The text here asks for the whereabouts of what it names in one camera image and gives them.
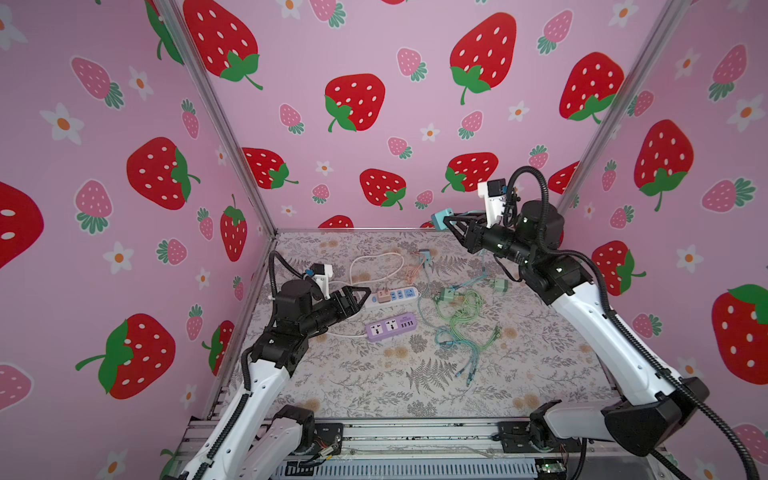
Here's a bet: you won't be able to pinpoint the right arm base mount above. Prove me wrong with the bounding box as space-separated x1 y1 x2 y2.
491 400 581 454

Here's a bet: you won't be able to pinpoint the purple power strip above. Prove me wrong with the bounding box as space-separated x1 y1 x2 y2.
365 313 418 342

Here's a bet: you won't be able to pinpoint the white power strip cord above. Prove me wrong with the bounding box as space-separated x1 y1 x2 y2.
323 251 406 301

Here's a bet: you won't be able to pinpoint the light green charger plug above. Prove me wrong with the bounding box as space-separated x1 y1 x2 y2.
490 278 509 294

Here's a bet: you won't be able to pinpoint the teal charger plug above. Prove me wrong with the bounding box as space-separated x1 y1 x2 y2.
431 208 454 231

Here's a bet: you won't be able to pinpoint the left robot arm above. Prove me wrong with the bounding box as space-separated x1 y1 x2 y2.
178 251 371 479

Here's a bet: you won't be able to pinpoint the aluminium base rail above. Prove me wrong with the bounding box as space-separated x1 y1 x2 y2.
161 418 671 479

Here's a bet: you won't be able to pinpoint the white blue power strip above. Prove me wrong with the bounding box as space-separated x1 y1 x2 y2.
364 286 420 309

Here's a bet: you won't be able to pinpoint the pink charger plug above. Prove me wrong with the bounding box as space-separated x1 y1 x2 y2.
376 289 392 304

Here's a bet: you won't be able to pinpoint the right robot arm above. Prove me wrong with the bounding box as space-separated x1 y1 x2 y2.
433 166 760 479

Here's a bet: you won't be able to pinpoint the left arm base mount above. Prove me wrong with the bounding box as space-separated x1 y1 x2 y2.
255 405 344 463

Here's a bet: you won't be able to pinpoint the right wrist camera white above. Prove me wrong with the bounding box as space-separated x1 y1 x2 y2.
477 178 512 228

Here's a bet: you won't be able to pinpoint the tangled charging cables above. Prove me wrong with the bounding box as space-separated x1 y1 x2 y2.
404 248 511 388

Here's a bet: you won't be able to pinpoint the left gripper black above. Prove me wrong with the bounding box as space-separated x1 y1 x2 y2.
298 287 368 341

